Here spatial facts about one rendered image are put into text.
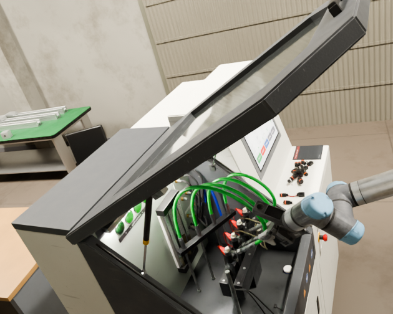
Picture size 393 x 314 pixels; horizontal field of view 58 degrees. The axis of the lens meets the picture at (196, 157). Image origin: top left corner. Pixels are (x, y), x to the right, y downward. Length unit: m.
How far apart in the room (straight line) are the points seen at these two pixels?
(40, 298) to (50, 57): 3.98
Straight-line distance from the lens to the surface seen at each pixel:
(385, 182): 1.18
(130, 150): 1.54
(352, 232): 1.11
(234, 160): 1.61
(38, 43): 5.83
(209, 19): 4.46
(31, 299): 2.45
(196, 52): 4.60
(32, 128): 5.31
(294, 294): 1.49
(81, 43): 5.38
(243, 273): 1.54
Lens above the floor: 2.11
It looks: 28 degrees down
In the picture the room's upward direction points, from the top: 16 degrees counter-clockwise
